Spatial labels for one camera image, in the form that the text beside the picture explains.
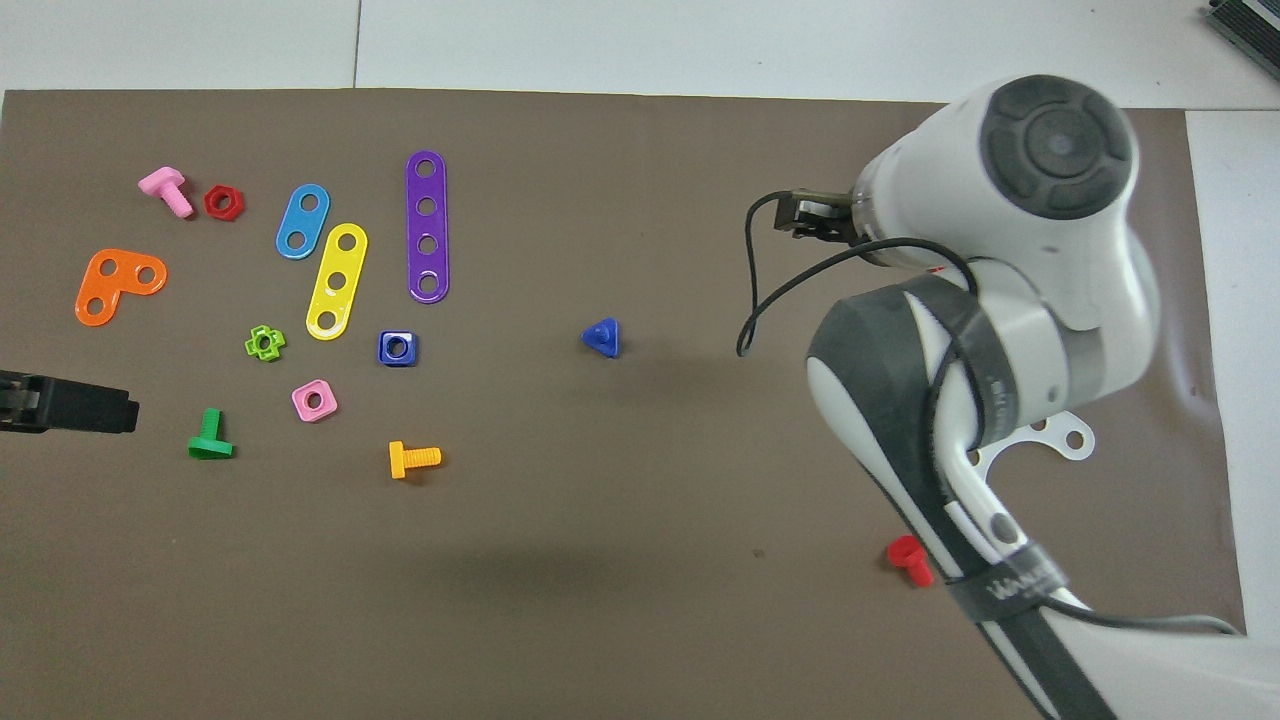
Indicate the pink square nut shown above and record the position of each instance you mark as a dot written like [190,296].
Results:
[328,408]

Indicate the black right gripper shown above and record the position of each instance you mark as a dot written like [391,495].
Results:
[825,225]

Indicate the brown table mat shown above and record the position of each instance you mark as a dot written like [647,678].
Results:
[600,550]

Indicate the red hex nut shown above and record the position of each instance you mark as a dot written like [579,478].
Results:
[210,203]

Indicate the grey ribbed device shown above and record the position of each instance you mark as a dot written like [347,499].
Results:
[1250,25]

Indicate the blue two-hole plate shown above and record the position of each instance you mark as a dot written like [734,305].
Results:
[303,221]

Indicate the orange three-hole corner plate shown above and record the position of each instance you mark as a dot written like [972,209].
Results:
[120,290]

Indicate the yellow-orange plastic screw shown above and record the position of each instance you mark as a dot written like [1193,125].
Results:
[400,460]

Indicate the blue triangle screw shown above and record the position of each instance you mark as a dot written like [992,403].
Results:
[600,340]

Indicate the pink plastic screw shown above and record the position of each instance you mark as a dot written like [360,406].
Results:
[170,190]

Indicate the yellow three-hole plate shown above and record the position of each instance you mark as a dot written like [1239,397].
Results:
[343,262]

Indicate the red plastic screw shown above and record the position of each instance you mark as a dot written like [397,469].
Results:
[908,553]

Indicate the green plastic screw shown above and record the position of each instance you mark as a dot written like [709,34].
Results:
[210,445]

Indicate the white curved five-hole plate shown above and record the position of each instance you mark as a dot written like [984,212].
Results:
[1057,437]

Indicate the purple four-hole plate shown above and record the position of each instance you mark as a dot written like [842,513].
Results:
[427,225]

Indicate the blue square nut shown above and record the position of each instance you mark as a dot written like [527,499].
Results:
[385,358]

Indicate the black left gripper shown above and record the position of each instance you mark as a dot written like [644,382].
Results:
[22,402]

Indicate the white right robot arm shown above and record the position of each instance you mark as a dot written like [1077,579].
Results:
[1050,280]

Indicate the lime green cross nut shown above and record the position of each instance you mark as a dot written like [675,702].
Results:
[277,343]

